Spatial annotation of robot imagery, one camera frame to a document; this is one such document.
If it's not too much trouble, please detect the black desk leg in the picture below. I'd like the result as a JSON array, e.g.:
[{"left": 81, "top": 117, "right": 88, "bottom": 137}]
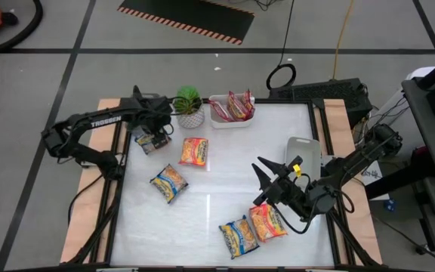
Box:
[{"left": 364, "top": 156, "right": 435, "bottom": 200}]

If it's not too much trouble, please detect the black table frame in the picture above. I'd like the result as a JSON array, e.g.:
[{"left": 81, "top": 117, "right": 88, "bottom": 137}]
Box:
[{"left": 64, "top": 85, "right": 383, "bottom": 272}]

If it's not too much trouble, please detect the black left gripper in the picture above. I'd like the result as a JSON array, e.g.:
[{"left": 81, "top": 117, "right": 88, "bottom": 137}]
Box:
[{"left": 132, "top": 96, "right": 174, "bottom": 150}]

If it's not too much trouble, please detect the dark grey plastic bin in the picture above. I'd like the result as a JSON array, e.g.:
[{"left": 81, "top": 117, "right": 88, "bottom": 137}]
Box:
[{"left": 126, "top": 92, "right": 163, "bottom": 138}]

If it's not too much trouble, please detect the white plastic bin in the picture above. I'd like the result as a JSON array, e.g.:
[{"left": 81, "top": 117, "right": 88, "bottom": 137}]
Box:
[{"left": 208, "top": 93, "right": 257, "bottom": 130}]

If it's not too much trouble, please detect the chicken Maruchan noodle pack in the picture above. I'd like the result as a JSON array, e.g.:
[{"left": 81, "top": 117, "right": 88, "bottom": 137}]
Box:
[
  {"left": 178, "top": 137, "right": 210, "bottom": 168},
  {"left": 248, "top": 202, "right": 289, "bottom": 243}
]

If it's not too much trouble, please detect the wooden side board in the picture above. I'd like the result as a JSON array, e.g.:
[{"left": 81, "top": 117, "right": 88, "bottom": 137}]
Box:
[
  {"left": 59, "top": 98, "right": 130, "bottom": 264},
  {"left": 313, "top": 98, "right": 384, "bottom": 265}
]

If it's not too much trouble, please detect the green plant in patterned pot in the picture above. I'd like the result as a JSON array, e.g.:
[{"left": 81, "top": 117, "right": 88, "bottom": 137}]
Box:
[{"left": 172, "top": 85, "right": 206, "bottom": 129}]

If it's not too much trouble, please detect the black vacuum hose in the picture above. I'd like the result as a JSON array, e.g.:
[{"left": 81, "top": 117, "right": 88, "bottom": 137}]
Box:
[{"left": 0, "top": 0, "right": 45, "bottom": 57}]

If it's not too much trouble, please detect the white paper sheet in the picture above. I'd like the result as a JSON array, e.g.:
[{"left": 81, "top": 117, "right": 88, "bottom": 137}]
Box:
[{"left": 360, "top": 158, "right": 385, "bottom": 201}]

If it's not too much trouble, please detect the black hanging cable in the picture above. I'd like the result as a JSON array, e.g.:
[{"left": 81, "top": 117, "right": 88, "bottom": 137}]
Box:
[{"left": 265, "top": 0, "right": 298, "bottom": 91}]

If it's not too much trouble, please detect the yellow hanging cable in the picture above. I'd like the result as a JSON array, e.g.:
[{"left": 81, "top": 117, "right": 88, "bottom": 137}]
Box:
[{"left": 332, "top": 0, "right": 356, "bottom": 81}]

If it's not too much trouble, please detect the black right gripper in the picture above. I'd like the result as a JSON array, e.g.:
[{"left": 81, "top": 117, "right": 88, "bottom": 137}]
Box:
[{"left": 251, "top": 156, "right": 310, "bottom": 213}]

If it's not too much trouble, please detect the pale grey plastic bin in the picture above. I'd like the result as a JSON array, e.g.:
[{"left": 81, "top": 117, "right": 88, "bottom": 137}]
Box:
[{"left": 283, "top": 136, "right": 322, "bottom": 182}]

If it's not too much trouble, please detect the black computer case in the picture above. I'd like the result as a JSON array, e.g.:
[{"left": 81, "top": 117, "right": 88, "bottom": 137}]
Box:
[{"left": 269, "top": 78, "right": 373, "bottom": 128}]

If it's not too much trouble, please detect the soy sauce Maruchan noodle pack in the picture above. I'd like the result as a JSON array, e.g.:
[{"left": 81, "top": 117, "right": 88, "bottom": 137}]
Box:
[
  {"left": 135, "top": 131, "right": 171, "bottom": 156},
  {"left": 218, "top": 215, "right": 261, "bottom": 261},
  {"left": 149, "top": 163, "right": 190, "bottom": 205}
]

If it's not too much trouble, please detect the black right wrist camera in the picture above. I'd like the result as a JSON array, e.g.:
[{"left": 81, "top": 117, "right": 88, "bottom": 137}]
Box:
[{"left": 287, "top": 154, "right": 304, "bottom": 170}]

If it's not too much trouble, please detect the black hazard-striped floor mat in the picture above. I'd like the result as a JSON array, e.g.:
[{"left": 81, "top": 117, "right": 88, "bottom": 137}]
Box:
[{"left": 117, "top": 0, "right": 256, "bottom": 46}]

